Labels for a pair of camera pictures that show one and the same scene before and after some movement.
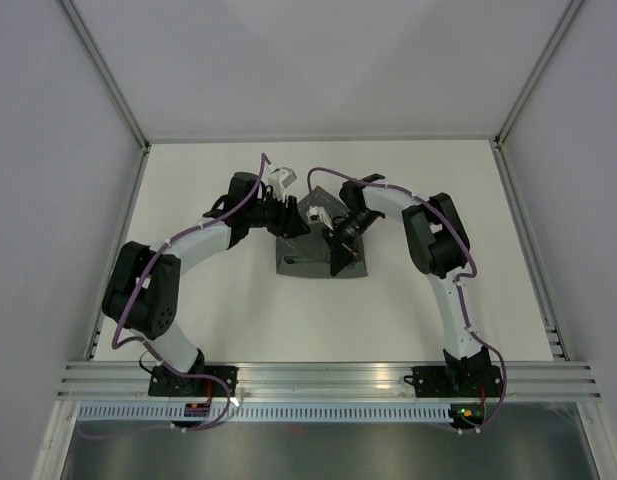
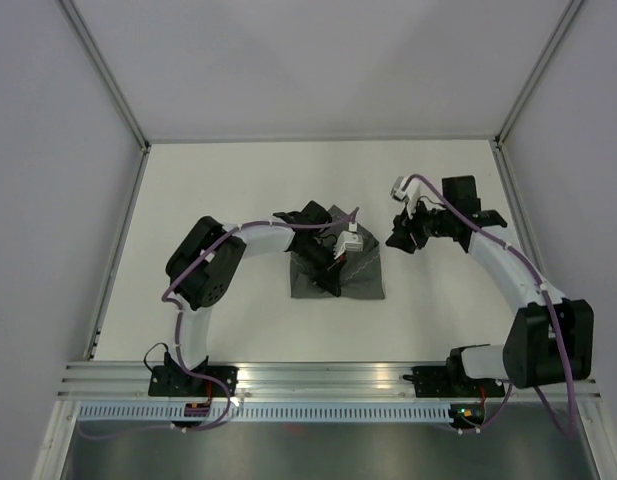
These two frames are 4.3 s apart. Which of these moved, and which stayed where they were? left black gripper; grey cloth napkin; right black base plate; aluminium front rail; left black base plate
Moved: grey cloth napkin; left black gripper
Stayed: aluminium front rail; left black base plate; right black base plate
